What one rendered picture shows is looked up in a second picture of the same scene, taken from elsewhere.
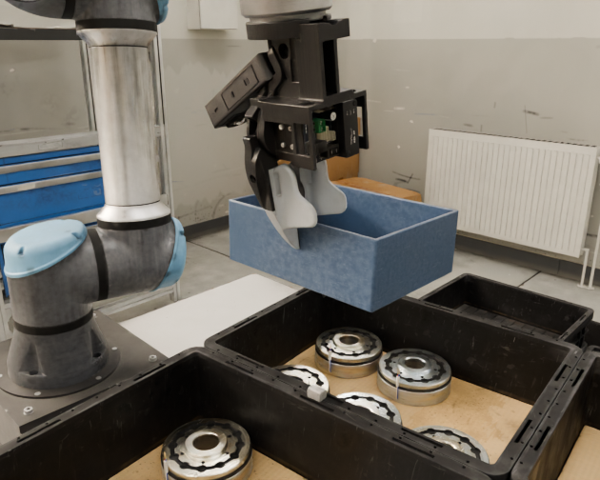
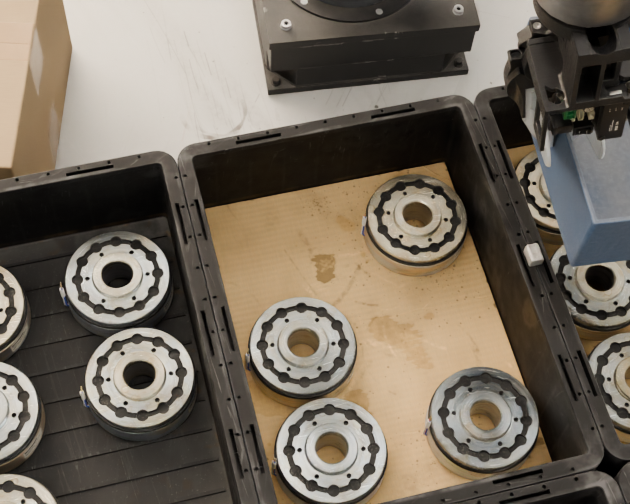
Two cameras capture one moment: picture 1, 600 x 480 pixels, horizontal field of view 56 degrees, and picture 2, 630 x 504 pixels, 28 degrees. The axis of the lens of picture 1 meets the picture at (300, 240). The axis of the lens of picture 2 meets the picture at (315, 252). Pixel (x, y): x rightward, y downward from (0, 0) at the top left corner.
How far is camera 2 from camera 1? 0.67 m
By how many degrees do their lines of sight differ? 48
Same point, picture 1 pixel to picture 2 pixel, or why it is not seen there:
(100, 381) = (379, 18)
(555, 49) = not seen: outside the picture
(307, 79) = (566, 73)
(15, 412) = (272, 19)
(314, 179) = not seen: hidden behind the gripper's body
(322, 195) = not seen: hidden behind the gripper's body
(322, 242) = (566, 167)
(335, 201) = (596, 143)
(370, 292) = (575, 252)
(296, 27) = (568, 32)
